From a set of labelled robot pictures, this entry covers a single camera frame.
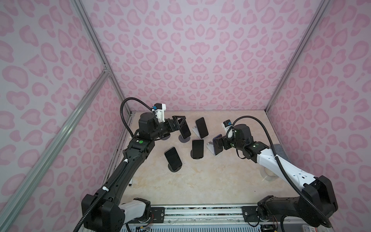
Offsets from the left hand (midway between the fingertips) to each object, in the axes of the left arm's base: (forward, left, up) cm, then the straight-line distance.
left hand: (182, 119), depth 72 cm
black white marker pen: (-21, +31, -32) cm, 49 cm away
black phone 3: (-10, +6, -21) cm, 24 cm away
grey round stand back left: (+9, +13, -30) cm, 34 cm away
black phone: (+14, -12, -24) cm, 30 cm away
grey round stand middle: (+8, +2, -31) cm, 32 cm away
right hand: (0, -22, -16) cm, 27 cm away
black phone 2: (-3, -8, -24) cm, 26 cm away
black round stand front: (-15, +4, -29) cm, 32 cm away
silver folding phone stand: (+3, -18, -31) cm, 36 cm away
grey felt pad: (-2, -61, -29) cm, 68 cm away
